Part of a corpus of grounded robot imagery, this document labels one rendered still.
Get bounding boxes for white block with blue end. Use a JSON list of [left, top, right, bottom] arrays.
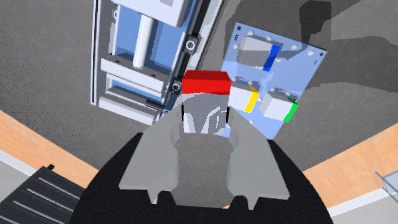
[[235, 36, 280, 72]]

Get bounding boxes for grey block with red end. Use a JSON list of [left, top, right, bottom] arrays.
[[182, 70, 231, 134]]

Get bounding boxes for white flat bar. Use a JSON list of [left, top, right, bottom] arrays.
[[107, 73, 165, 97]]

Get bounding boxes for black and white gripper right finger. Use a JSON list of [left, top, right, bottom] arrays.
[[226, 106, 334, 224]]

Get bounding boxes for white block with yellow end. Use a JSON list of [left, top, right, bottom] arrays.
[[228, 82, 259, 112]]

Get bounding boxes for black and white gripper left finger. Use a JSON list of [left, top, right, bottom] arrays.
[[69, 104, 184, 224]]

